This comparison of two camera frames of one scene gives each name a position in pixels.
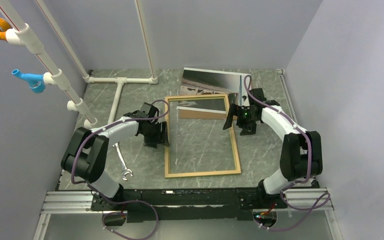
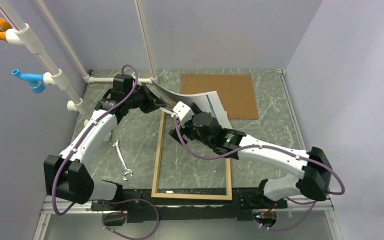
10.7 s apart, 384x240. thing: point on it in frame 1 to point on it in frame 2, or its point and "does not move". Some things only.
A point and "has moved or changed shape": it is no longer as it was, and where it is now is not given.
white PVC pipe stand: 22,36 does not move
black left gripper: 161,137 to 152,101
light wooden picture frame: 167,174 has moved or changed shape
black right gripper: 235,110 to 185,129
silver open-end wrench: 122,162 does not move
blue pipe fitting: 35,81 does not move
